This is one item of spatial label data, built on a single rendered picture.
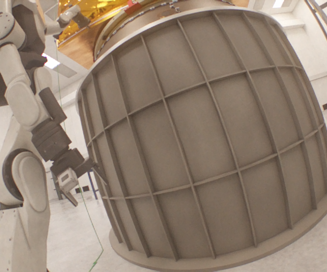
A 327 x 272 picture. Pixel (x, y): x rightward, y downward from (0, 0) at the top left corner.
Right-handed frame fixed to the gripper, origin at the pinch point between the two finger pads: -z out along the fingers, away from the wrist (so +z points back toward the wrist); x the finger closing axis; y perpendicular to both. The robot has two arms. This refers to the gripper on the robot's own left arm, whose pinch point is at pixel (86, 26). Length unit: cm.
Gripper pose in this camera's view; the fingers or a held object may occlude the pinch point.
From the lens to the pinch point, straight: 166.8
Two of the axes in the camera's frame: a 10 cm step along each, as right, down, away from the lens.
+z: -2.1, -0.6, -9.8
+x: 9.3, -3.2, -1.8
